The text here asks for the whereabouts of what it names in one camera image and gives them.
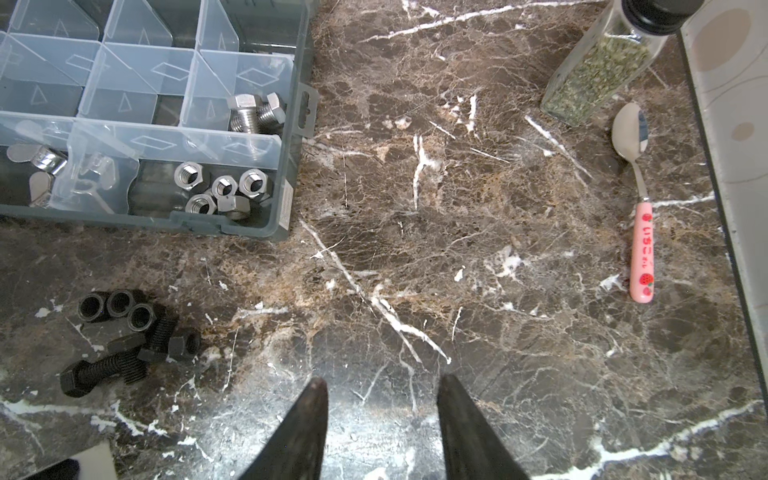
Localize grey compartment organizer box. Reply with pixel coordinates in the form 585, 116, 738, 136
1, 1, 319, 240

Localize small spice jar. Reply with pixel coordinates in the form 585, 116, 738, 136
540, 0, 703, 127

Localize pink handled spoon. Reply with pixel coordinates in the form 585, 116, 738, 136
611, 103, 655, 304

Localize silver hex nuts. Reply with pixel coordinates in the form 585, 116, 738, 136
173, 162, 273, 221

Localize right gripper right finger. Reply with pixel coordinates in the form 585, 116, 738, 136
437, 374, 529, 479

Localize silver hex bolt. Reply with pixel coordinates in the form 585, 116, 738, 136
257, 92, 287, 129
227, 94, 261, 134

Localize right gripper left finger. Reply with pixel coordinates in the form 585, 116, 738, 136
239, 377, 329, 479

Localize silver wing nuts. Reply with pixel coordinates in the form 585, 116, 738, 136
4, 140, 118, 210

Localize black hex bolts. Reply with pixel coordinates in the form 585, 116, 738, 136
59, 318, 202, 398

